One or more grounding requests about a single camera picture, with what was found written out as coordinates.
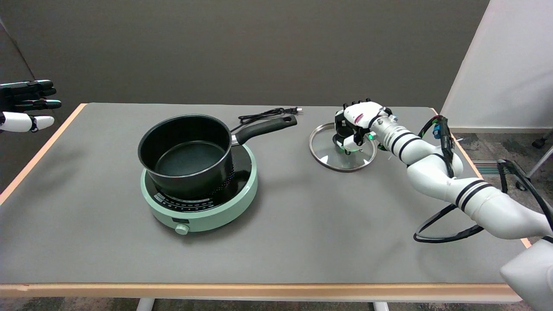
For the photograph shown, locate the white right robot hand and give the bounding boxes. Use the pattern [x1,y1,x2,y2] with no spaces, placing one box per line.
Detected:
[334,98,394,155]

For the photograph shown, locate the black cable bundle coloured connectors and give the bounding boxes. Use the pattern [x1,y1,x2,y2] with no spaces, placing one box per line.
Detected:
[418,115,455,178]

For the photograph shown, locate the black chair caster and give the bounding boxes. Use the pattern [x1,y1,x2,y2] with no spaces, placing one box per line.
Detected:
[532,132,553,149]

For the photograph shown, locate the metal floor vent grille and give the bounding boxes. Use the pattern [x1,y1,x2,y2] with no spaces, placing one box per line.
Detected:
[473,161,525,176]

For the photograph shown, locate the black saucepan with handle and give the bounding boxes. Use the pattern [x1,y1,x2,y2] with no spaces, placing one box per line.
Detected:
[138,114,299,201]

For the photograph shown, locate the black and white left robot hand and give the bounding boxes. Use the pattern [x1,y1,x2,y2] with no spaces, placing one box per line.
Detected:
[0,80,62,133]

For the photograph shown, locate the thick black sleeved cable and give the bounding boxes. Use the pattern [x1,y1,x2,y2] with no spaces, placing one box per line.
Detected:
[497,159,553,242]

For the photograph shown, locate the glass pot lid black knob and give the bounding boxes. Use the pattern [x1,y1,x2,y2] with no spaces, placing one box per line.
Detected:
[308,123,378,172]

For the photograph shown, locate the black power cord with plug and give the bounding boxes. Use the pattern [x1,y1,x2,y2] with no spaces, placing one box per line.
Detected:
[230,107,302,132]

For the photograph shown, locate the black cable loop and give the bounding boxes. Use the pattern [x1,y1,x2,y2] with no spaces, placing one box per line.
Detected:
[413,203,484,243]

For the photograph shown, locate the green round induction cooker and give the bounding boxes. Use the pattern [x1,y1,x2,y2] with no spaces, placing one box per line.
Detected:
[140,144,258,236]

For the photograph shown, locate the grey chair leg with caster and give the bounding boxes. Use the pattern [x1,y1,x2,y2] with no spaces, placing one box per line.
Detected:
[515,147,553,191]

